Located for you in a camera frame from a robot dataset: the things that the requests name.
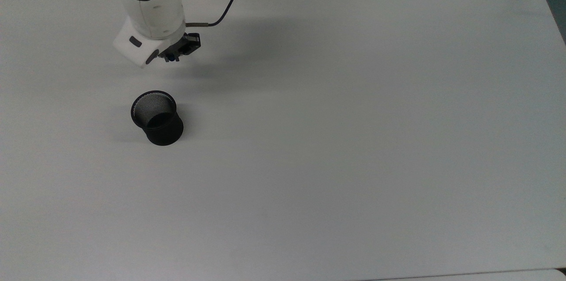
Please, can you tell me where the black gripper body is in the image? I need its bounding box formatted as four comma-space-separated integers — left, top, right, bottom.
170, 32, 203, 58

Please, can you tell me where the black mesh pen cup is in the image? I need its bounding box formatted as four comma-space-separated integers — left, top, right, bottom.
130, 90, 184, 146

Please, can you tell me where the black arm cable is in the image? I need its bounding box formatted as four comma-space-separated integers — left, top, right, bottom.
184, 0, 247, 28

